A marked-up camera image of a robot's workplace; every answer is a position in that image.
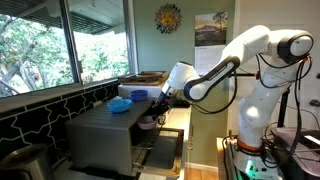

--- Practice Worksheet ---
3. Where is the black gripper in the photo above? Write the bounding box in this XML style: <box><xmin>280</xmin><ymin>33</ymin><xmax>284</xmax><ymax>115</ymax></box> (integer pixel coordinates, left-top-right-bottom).
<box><xmin>150</xmin><ymin>88</ymin><xmax>175</xmax><ymax>121</ymax></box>

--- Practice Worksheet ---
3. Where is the purple plastic bowl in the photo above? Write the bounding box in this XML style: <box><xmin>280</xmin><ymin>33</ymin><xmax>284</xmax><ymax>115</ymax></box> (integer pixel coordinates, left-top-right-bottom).
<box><xmin>136</xmin><ymin>115</ymin><xmax>159</xmax><ymax>131</ymax></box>

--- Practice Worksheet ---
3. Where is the metal oven rack tray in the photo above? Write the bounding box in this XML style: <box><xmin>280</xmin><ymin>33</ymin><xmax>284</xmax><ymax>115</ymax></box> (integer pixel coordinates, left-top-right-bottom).
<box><xmin>130</xmin><ymin>123</ymin><xmax>162</xmax><ymax>165</ymax></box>

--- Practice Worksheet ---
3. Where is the dark blue plastic bowl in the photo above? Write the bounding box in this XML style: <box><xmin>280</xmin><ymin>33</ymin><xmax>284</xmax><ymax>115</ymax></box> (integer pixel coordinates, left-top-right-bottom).
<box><xmin>128</xmin><ymin>89</ymin><xmax>149</xmax><ymax>103</ymax></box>

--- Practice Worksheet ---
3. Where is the wooden serving tray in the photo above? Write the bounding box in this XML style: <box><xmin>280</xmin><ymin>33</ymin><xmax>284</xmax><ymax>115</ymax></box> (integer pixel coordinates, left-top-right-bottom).
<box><xmin>117</xmin><ymin>70</ymin><xmax>172</xmax><ymax>87</ymax></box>

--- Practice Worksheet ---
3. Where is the glass toaster oven door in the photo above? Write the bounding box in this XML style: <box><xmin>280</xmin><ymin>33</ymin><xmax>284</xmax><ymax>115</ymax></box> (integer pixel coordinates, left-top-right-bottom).
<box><xmin>132</xmin><ymin>127</ymin><xmax>186</xmax><ymax>178</ymax></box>

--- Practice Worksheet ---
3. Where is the light blue plastic bowl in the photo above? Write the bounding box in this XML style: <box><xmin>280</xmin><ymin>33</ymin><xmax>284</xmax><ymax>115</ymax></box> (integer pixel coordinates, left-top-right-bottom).
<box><xmin>106</xmin><ymin>98</ymin><xmax>133</xmax><ymax>115</ymax></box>

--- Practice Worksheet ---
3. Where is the white microwave oven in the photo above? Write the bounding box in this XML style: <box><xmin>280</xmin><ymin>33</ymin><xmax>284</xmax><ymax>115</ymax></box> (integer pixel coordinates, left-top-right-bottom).
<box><xmin>117</xmin><ymin>82</ymin><xmax>168</xmax><ymax>100</ymax></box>

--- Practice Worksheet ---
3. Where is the silver toaster oven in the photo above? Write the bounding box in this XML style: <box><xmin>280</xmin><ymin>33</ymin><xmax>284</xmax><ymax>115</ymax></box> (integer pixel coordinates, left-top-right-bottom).
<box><xmin>64</xmin><ymin>97</ymin><xmax>158</xmax><ymax>178</ymax></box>

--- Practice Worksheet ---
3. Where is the dark wooden plate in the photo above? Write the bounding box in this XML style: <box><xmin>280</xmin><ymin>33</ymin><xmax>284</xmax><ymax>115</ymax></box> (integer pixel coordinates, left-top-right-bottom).
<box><xmin>134</xmin><ymin>70</ymin><xmax>165</xmax><ymax>80</ymax></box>

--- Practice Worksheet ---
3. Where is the grey laptop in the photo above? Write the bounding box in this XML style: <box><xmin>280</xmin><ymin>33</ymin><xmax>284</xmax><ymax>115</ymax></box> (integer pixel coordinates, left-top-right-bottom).
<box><xmin>270</xmin><ymin>127</ymin><xmax>320</xmax><ymax>178</ymax></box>

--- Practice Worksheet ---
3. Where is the metal pot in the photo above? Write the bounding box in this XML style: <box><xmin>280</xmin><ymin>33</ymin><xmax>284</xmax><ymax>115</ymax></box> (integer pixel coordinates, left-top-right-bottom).
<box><xmin>0</xmin><ymin>143</ymin><xmax>55</xmax><ymax>180</ymax></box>

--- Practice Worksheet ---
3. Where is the black electronics box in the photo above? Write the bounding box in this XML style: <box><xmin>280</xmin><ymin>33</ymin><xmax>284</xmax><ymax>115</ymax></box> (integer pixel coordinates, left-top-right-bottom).
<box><xmin>295</xmin><ymin>129</ymin><xmax>320</xmax><ymax>150</ymax></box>

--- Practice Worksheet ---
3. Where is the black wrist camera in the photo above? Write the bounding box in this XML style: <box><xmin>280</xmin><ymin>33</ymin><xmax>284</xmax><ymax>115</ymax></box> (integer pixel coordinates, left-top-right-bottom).
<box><xmin>170</xmin><ymin>98</ymin><xmax>191</xmax><ymax>109</ymax></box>

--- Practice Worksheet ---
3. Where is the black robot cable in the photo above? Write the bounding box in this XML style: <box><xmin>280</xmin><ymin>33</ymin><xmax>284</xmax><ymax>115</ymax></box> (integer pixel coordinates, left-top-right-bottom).
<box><xmin>190</xmin><ymin>70</ymin><xmax>239</xmax><ymax>116</ymax></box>

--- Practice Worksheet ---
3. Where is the colourful sun wall ornament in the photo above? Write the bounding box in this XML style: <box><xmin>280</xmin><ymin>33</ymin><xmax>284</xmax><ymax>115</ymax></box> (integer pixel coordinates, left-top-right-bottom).
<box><xmin>154</xmin><ymin>3</ymin><xmax>183</xmax><ymax>35</ymax></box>

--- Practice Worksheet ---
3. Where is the wall calendar with landscape photo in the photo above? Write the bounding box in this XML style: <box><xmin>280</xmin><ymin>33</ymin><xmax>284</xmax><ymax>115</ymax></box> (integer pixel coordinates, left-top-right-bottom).
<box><xmin>194</xmin><ymin>11</ymin><xmax>230</xmax><ymax>77</ymax></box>

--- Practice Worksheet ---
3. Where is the window frame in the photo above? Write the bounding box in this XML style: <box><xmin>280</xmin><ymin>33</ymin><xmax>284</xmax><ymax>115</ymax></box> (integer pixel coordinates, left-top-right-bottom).
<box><xmin>0</xmin><ymin>0</ymin><xmax>140</xmax><ymax>101</ymax></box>

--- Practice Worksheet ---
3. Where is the black camera stand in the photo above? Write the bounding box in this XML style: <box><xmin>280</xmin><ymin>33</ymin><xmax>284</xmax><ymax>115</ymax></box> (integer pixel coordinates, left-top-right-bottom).
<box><xmin>229</xmin><ymin>70</ymin><xmax>292</xmax><ymax>129</ymax></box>

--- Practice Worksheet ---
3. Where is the black wall plug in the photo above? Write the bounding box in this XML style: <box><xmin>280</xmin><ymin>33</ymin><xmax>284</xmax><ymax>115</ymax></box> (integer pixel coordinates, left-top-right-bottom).
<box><xmin>308</xmin><ymin>98</ymin><xmax>320</xmax><ymax>108</ymax></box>

